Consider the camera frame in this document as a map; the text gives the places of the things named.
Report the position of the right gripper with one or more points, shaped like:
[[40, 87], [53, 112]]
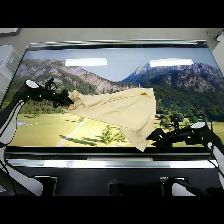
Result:
[[160, 137]]

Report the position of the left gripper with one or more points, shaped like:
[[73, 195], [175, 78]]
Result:
[[61, 98]]

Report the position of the cream garment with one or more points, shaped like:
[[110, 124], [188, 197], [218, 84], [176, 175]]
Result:
[[126, 108]]

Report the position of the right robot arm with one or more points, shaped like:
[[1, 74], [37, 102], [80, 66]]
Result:
[[200, 133]]

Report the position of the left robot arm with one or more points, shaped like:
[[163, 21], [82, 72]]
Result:
[[13, 116]]

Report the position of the white box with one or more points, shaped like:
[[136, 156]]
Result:
[[7, 63]]

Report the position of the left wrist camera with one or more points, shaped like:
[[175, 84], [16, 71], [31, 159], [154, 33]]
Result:
[[50, 84]]

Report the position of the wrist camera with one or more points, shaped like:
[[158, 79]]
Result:
[[50, 84], [174, 122]]

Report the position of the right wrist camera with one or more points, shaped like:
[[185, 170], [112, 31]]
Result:
[[174, 122]]

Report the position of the silver frame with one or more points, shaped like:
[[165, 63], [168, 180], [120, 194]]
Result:
[[116, 163]]

